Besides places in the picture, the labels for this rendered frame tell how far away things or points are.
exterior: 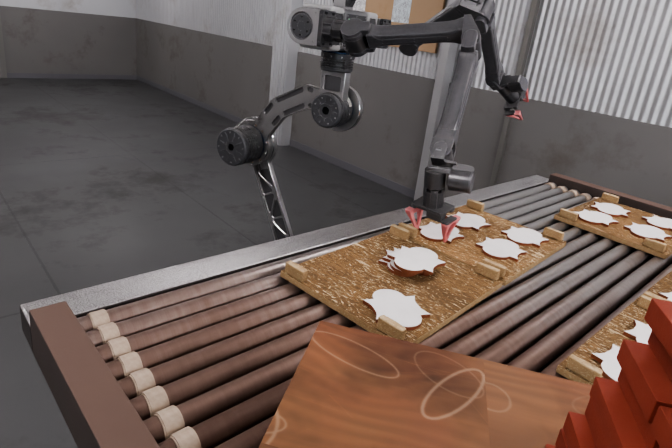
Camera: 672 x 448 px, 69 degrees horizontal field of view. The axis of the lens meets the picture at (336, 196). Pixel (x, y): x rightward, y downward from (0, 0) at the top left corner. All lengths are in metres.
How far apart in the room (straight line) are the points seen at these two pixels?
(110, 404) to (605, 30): 3.55
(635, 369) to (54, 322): 0.84
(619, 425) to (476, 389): 0.27
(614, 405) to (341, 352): 0.36
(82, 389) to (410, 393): 0.46
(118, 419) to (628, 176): 3.41
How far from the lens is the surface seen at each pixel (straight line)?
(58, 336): 0.95
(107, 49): 10.08
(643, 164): 3.72
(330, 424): 0.63
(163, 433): 0.81
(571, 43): 3.89
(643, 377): 0.48
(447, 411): 0.69
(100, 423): 0.78
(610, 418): 0.50
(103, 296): 1.10
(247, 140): 2.28
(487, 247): 1.42
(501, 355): 1.05
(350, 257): 1.23
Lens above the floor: 1.48
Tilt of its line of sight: 19 degrees down
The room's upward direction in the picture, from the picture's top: 7 degrees clockwise
